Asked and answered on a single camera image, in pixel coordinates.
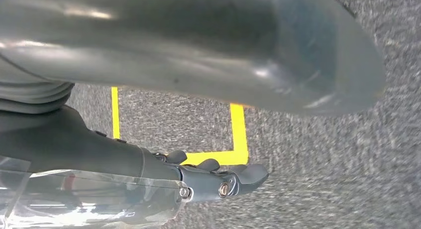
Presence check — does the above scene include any yellow floor tape square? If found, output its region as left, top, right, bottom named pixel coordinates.
left=111, top=86, right=250, bottom=166

